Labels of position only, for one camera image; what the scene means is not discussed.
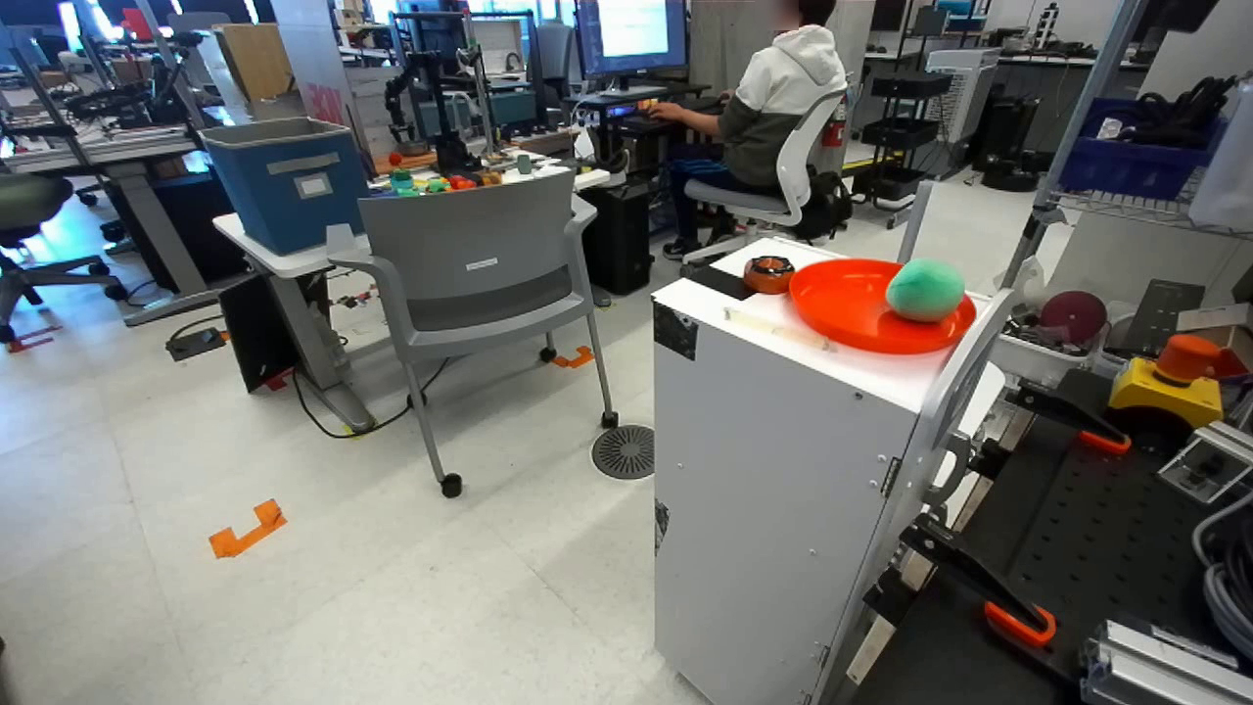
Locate green plush toy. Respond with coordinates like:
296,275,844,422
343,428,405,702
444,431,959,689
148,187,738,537
887,259,963,321

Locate white toy kitchen cabinet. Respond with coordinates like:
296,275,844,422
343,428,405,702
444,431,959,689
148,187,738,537
653,243,1010,705

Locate orange plate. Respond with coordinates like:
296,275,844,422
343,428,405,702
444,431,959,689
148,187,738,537
786,259,977,353

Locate small brown bowl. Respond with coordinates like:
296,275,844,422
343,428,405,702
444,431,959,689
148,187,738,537
746,256,796,292

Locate white work table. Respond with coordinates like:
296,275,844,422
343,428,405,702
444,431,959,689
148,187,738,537
211,151,628,279

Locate seated person white hoodie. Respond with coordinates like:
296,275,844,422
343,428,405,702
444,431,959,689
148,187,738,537
641,0,852,191

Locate computer monitor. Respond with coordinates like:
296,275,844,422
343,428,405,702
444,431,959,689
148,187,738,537
578,0,691,77

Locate blue storage bin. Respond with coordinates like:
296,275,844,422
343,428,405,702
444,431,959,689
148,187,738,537
199,119,367,251

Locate orange clamp near cabinet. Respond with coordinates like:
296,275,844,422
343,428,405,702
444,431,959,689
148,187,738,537
901,514,1062,657

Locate orange clamp far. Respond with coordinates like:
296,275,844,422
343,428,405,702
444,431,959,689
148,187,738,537
1010,380,1132,458

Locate blue crate on shelf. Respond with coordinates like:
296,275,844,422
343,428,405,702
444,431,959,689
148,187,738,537
1062,99,1226,201

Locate yellow emergency stop button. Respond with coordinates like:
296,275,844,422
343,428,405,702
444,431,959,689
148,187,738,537
1109,332,1251,428

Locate aluminium extrusion rail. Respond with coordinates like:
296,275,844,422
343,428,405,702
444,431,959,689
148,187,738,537
1083,618,1253,705

